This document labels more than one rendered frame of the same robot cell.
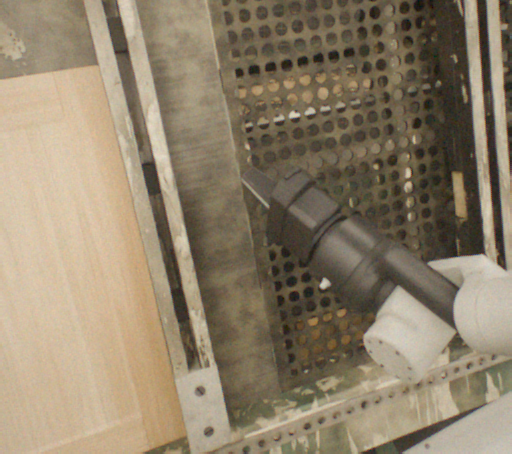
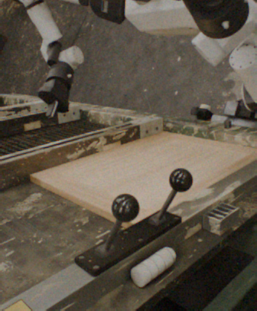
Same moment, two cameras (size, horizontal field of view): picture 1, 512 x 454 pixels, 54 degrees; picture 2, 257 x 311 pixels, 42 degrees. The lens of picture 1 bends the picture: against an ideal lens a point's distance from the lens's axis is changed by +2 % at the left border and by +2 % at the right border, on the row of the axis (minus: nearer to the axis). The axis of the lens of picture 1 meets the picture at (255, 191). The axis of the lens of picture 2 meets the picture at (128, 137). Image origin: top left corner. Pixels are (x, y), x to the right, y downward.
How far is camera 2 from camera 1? 100 cm
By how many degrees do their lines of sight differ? 55
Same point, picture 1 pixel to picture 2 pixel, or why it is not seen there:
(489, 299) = (47, 31)
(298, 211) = (51, 85)
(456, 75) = not seen: outside the picture
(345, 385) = (116, 118)
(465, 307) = (53, 37)
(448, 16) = not seen: outside the picture
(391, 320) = (67, 56)
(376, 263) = (55, 64)
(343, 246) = (55, 72)
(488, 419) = not seen: outside the picture
